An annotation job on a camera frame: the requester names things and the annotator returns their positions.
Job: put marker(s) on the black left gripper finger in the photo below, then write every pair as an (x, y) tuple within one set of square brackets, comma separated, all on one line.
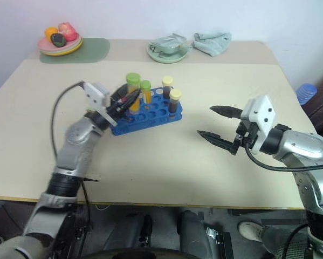
[(120, 90), (133, 98)]

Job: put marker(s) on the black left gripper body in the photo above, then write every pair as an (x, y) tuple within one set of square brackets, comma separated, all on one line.
[(117, 106)]

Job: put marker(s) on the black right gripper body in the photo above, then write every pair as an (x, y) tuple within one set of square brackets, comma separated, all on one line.
[(246, 135)]

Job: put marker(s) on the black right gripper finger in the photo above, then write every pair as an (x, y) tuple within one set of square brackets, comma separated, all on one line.
[(227, 111), (218, 140)]

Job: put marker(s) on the large green-capped yellow tube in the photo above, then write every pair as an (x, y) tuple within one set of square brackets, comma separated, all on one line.
[(133, 79)]

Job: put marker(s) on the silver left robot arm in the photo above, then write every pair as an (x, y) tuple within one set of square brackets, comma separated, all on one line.
[(75, 140)]

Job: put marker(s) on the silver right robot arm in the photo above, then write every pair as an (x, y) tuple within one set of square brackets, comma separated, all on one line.
[(304, 145)]

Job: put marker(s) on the blue test tube rack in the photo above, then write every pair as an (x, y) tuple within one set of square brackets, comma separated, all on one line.
[(155, 112)]

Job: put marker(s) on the small green-capped yellow tube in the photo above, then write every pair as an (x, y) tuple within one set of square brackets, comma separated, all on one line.
[(145, 86)]

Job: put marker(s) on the yellow-capped dark red tube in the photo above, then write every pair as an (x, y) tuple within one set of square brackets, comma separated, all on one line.
[(167, 82), (175, 95)]

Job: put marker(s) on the green placemat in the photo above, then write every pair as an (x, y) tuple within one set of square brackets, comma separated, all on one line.
[(96, 50)]

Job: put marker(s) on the pale green plate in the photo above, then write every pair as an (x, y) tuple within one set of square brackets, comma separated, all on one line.
[(166, 58)]

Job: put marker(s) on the yellow plate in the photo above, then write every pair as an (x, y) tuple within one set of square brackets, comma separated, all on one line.
[(76, 48)]

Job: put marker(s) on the green plate under stack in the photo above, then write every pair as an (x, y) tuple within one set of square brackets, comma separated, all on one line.
[(69, 53)]

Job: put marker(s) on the clear plastic bag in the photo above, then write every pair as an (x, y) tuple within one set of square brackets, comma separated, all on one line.
[(168, 43)]

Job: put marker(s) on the pale green cloth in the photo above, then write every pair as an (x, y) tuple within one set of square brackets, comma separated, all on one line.
[(211, 43)]

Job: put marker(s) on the blue stacked stools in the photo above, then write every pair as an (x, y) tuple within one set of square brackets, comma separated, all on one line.
[(306, 93)]

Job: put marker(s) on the red toy apple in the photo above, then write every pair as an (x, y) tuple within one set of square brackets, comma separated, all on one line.
[(68, 31)]

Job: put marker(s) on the dark toy avocado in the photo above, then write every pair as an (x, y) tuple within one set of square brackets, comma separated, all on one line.
[(58, 40)]

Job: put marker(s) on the pink plate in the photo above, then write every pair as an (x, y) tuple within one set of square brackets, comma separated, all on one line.
[(45, 44)]

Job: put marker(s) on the orange toy fruit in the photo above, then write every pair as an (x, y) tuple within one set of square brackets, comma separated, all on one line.
[(49, 31)]

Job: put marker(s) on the white shoe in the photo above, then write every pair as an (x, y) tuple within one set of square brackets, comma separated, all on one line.
[(251, 230)]

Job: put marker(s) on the grey trouser leg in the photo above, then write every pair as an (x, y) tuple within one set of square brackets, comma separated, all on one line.
[(282, 242)]

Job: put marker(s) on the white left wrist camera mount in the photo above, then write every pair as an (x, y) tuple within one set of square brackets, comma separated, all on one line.
[(95, 93)]

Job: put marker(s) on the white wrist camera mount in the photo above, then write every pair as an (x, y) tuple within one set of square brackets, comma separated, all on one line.
[(261, 110), (95, 93)]

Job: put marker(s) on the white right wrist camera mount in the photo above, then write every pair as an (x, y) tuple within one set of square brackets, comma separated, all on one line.
[(261, 110)]

